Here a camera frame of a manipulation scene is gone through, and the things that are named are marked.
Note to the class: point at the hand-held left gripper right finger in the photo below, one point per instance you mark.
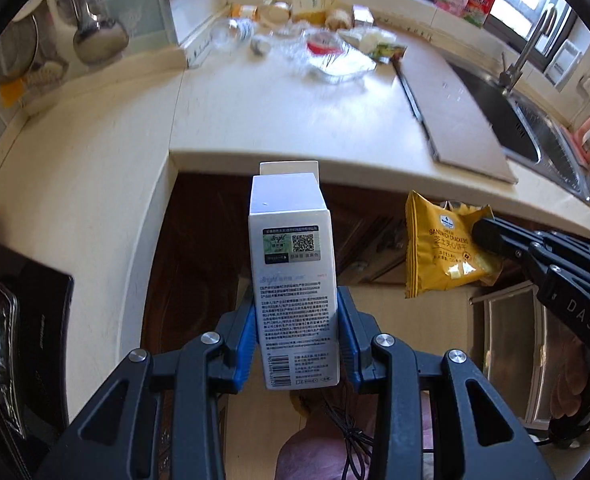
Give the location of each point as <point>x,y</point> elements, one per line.
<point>348,350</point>

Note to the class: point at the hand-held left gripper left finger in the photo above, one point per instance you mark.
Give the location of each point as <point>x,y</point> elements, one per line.
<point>247,347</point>

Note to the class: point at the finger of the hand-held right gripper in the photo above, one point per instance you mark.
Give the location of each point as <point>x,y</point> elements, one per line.
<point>505,240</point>

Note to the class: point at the yellow cracker packet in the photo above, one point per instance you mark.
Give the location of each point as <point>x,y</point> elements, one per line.
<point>435,245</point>

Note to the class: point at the white carton box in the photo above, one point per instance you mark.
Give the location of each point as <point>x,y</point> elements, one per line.
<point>292,285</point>

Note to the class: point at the tan loofah sponge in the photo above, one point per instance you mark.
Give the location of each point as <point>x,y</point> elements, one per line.
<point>338,19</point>

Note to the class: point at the person's right hand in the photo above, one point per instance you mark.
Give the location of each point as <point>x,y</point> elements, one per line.
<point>570,385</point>

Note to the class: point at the white rectangular bin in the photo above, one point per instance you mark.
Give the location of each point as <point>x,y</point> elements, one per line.
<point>505,355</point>

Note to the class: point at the dark brown cabinet door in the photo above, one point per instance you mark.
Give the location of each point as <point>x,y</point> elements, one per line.
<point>200,260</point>

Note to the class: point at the steel sink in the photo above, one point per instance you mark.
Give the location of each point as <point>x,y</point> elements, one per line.
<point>525,132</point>

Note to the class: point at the person's leg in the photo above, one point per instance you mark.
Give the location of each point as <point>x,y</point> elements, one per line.
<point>305,455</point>

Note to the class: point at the large brown board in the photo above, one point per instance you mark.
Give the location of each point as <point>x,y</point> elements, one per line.
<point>455,120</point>

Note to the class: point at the steel faucet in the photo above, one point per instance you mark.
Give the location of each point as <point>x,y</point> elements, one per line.
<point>525,55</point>

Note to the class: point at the black induction cooktop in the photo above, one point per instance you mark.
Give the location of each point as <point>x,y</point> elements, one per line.
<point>42,320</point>

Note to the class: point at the green packet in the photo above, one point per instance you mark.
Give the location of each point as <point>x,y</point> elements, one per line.
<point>388,53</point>

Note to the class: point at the white plastic wrapper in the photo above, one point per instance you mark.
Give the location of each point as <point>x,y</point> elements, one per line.
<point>370,38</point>

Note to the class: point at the small grey box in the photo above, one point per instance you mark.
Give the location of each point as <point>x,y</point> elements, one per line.
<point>363,16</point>

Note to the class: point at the red plastic container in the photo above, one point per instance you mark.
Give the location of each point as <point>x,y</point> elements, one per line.
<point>321,44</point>

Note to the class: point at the clear plastic wrap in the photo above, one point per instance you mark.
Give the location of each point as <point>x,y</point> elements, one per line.
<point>292,52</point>

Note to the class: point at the small ceramic bowl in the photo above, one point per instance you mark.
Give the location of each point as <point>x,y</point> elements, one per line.
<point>261,46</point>

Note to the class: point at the pale yellow carton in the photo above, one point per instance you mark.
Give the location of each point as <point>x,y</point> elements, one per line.
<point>312,5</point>

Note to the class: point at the clear plastic bottle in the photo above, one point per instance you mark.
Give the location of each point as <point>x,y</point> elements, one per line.
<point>232,32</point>

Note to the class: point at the round white container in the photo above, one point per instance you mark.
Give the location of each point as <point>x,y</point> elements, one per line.
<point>275,14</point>

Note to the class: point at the orange white cup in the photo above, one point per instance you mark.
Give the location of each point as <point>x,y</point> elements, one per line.
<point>241,11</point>

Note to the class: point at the steel ladle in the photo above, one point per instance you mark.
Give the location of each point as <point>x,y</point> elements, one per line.
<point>100,35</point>

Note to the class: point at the metal mesh strainer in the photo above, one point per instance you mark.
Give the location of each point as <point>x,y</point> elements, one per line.
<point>17,55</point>

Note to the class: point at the white wall socket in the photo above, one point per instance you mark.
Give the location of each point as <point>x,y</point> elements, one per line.
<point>565,62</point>

